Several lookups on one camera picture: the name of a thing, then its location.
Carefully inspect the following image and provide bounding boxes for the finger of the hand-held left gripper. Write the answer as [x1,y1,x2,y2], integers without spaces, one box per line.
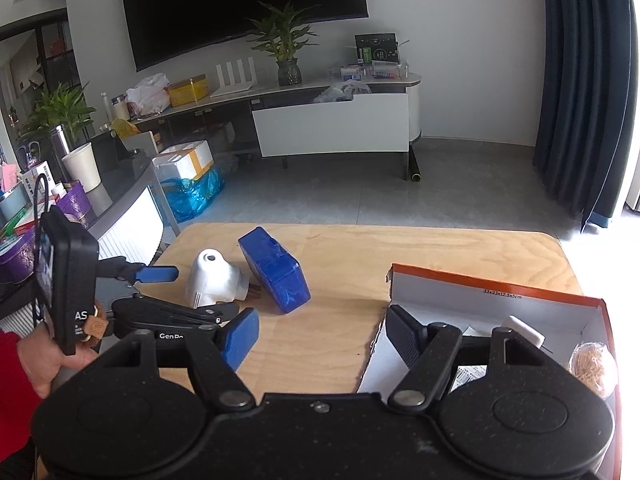
[97,256,180,286]
[111,296,240,328]

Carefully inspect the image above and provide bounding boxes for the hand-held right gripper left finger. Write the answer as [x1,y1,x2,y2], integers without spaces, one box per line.
[100,308,261,412]

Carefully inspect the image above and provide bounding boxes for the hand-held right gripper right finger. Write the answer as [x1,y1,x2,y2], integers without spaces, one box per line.
[386,305,553,412]

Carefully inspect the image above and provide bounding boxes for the orange white cardboard box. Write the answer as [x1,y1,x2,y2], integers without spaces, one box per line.
[356,262,623,480]

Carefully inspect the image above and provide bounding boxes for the white plug-in heater green label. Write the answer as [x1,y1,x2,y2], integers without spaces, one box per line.
[185,249,249,309]

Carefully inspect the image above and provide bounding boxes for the blue plastic box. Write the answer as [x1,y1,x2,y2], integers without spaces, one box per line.
[237,226,312,315]

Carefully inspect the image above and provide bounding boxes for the person's left forearm red sleeve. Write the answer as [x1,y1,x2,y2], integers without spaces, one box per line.
[0,332,41,480]

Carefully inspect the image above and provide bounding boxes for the person's left hand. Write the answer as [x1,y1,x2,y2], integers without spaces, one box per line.
[19,317,101,398]

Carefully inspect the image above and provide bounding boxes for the tan leather tag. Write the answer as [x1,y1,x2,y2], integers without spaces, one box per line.
[82,310,108,343]

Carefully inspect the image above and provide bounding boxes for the curved ribbed white counter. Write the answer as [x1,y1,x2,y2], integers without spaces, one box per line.
[0,160,181,321]

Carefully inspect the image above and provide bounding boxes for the purple tin box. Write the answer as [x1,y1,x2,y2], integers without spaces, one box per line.
[0,182,92,285]

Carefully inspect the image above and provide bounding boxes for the blue plastic bag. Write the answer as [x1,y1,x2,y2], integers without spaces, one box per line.
[162,167,226,223]

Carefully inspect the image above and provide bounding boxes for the white blue printed box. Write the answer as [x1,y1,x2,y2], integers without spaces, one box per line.
[20,160,56,198]

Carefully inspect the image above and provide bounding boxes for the white paper cup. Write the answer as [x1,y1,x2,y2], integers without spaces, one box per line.
[61,142,101,193]

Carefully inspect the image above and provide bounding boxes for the steel bottle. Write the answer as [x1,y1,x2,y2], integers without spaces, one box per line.
[49,125,73,181]

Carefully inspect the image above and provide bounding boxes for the black stand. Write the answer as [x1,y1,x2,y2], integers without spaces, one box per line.
[90,130,131,176]

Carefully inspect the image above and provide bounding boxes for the scissors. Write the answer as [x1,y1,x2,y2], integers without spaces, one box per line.
[17,142,43,166]

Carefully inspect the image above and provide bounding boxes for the green leafy plant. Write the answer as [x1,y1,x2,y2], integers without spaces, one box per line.
[17,82,98,146]

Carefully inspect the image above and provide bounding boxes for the white plastic bag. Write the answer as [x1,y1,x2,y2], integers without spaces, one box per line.
[125,72,172,116]

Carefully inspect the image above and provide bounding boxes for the yellow box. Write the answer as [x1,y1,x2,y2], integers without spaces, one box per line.
[167,74,208,107]

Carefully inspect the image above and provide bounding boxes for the white router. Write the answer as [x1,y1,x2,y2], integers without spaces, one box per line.
[210,57,258,98]

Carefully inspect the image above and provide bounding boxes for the white television cabinet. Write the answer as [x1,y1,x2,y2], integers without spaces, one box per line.
[132,72,423,181]

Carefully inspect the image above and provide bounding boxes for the bamboo plant in glass vase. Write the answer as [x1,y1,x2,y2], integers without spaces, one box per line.
[246,1,321,87]

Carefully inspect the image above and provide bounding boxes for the crumpled grey bag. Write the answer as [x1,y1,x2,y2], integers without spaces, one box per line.
[312,80,373,104]

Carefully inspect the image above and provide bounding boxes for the clear plastic organizer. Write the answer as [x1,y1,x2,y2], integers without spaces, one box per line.
[340,62,408,82]

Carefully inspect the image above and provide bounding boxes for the black television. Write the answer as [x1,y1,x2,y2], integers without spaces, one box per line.
[119,0,370,72]

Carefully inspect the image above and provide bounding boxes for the black green printed box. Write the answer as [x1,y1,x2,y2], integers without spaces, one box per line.
[355,33,401,66]

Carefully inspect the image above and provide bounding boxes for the dark blue curtain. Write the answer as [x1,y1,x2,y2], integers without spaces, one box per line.
[531,0,633,233]

